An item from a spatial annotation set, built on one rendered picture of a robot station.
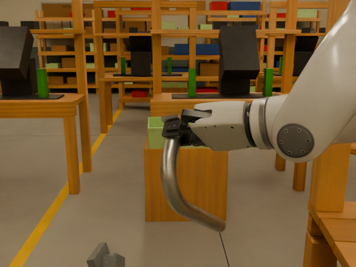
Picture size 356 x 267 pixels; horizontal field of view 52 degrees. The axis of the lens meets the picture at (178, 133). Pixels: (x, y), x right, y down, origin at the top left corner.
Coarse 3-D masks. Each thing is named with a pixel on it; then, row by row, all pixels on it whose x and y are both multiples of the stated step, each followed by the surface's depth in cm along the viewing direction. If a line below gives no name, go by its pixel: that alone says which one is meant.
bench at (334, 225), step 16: (352, 208) 125; (320, 224) 118; (336, 224) 114; (352, 224) 114; (320, 240) 127; (336, 240) 105; (352, 240) 105; (304, 256) 136; (320, 256) 127; (336, 256) 102; (352, 256) 97
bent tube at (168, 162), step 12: (168, 120) 69; (168, 144) 67; (180, 144) 68; (168, 156) 66; (168, 168) 65; (168, 180) 65; (168, 192) 65; (180, 192) 66; (180, 204) 66; (192, 204) 70; (192, 216) 70; (204, 216) 73; (216, 216) 79; (216, 228) 78
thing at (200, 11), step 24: (168, 0) 750; (120, 24) 770; (144, 24) 736; (168, 24) 736; (264, 24) 737; (120, 48) 740; (216, 48) 750; (120, 72) 752; (216, 72) 765; (120, 96) 764; (144, 96) 772
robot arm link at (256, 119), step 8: (256, 104) 57; (264, 104) 56; (256, 112) 56; (264, 112) 56; (248, 120) 58; (256, 120) 56; (264, 120) 55; (256, 128) 56; (264, 128) 55; (256, 136) 57; (264, 136) 56; (256, 144) 58; (264, 144) 57
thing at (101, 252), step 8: (96, 248) 51; (104, 248) 52; (96, 256) 49; (104, 256) 50; (112, 256) 50; (120, 256) 51; (88, 264) 49; (96, 264) 49; (104, 264) 50; (112, 264) 50; (120, 264) 51
